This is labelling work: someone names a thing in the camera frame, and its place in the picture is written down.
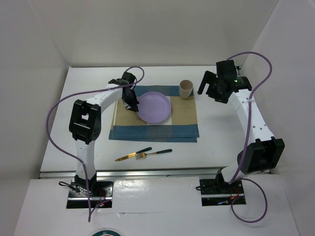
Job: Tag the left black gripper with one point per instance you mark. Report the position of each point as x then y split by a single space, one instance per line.
132 106

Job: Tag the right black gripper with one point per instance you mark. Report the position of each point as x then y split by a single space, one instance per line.
210 77

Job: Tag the lilac plastic plate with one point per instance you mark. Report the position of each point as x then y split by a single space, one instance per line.
154 107

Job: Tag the beige plastic cup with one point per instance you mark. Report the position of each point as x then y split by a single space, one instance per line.
185 89

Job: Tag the gold knife dark handle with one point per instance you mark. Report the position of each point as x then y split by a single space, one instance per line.
133 154

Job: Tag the gold fork dark handle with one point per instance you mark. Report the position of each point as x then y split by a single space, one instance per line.
144 155

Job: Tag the blue and beige cloth placemat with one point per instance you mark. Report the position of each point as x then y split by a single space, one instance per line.
180 127

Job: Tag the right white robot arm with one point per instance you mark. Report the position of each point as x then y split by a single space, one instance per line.
262 150

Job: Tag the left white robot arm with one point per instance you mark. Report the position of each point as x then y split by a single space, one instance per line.
85 124

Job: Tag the green round sticker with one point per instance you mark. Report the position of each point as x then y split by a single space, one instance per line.
106 233

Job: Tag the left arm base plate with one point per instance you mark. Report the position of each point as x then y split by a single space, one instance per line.
77 195

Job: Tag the aluminium frame rail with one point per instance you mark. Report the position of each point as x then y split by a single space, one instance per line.
221 137

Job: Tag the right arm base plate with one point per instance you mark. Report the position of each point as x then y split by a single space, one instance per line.
213 195

